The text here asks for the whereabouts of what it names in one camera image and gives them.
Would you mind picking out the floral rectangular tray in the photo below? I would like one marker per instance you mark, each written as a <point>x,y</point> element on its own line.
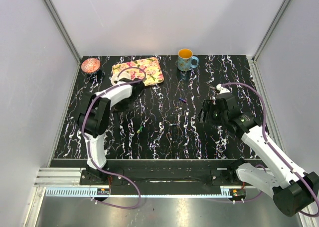
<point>147,69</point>

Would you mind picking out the left aluminium frame post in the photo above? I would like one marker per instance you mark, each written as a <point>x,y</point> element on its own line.
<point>61,28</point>

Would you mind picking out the aluminium frame post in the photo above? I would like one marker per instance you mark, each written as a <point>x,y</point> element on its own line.
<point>274,23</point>
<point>61,28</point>

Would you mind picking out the black remote control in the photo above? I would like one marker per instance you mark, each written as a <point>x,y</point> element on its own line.
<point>116,123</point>

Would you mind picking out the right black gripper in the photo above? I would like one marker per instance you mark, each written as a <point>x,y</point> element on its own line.
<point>208,105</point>

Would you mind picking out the blue mug orange inside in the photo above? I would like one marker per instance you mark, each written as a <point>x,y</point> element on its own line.
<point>186,61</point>

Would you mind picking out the aluminium frame rail front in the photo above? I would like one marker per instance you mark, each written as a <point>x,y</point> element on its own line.
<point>65,182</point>

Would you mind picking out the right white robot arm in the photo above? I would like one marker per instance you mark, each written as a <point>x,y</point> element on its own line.
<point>290,186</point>

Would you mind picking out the red patterned bowl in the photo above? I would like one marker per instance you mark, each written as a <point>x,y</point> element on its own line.
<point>90,65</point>

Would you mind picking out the right aluminium frame post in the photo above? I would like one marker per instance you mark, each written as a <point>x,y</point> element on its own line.
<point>274,23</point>

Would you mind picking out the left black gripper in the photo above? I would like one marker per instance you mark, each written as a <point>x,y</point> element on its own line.
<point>117,107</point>

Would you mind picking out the cream white bowl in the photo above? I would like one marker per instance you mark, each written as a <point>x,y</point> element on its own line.
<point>120,78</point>

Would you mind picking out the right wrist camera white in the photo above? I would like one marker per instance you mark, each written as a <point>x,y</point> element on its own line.
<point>221,90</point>

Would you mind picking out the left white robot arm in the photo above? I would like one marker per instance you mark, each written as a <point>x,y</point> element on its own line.
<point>94,115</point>

